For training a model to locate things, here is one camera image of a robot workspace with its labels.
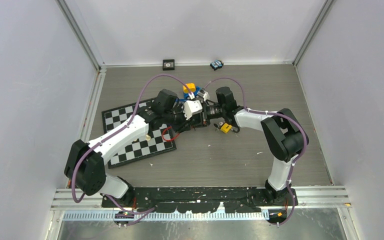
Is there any blue ring hoop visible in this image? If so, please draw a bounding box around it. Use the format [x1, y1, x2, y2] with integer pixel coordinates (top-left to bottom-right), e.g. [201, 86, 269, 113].
[173, 98, 201, 109]

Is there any blue yellow toy car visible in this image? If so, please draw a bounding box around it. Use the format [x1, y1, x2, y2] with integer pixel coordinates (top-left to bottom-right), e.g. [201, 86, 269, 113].
[182, 83, 201, 100]

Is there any perforated metal rail strip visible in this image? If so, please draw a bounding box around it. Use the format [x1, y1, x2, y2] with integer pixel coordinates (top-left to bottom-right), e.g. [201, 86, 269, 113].
[62, 209, 270, 222]

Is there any small black square box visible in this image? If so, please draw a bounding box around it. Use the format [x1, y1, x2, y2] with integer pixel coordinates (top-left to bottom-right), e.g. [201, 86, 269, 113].
[162, 59, 175, 71]

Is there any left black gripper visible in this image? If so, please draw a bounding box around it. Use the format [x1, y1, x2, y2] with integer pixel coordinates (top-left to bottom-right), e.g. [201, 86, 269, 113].
[163, 102, 195, 133]

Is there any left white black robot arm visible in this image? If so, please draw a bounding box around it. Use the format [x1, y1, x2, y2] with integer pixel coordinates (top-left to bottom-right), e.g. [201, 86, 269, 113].
[64, 89, 203, 207]

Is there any black blue owl toy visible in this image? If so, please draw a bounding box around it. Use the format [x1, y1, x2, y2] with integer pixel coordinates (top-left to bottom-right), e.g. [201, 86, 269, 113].
[209, 60, 224, 71]

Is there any red cable seal tag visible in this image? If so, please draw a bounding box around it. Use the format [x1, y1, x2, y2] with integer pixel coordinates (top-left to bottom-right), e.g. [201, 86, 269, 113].
[161, 125, 180, 142]

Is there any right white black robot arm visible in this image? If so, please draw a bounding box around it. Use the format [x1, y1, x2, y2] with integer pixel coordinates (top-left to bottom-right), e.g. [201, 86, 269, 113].
[197, 87, 309, 205]

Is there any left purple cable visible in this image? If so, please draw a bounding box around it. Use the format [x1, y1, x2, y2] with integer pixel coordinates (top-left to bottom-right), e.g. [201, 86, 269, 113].
[70, 74, 195, 227]

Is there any yellow black padlock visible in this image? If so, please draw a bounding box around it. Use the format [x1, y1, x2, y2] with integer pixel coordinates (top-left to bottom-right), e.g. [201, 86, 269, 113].
[213, 122, 240, 134]

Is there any black white chessboard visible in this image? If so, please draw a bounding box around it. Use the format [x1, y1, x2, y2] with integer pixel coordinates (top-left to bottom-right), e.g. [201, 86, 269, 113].
[101, 103, 177, 169]

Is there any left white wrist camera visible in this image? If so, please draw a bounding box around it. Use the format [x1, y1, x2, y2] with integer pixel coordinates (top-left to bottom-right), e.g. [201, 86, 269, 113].
[183, 100, 203, 121]

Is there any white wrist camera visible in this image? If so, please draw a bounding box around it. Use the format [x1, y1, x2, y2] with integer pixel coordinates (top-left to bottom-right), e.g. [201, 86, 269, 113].
[183, 100, 203, 121]
[196, 88, 210, 102]

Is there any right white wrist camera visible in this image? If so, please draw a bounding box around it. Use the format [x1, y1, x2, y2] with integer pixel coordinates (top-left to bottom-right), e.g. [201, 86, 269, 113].
[196, 88, 210, 102]

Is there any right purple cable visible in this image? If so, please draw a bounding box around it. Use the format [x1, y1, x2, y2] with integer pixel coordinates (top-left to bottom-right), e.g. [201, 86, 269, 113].
[203, 77, 309, 227]

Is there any purple cable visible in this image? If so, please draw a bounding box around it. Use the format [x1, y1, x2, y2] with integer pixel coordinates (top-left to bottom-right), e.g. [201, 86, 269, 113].
[70, 74, 195, 227]
[203, 77, 309, 227]

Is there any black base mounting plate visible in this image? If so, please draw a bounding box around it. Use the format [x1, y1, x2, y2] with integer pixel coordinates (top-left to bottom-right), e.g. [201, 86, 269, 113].
[116, 186, 298, 214]

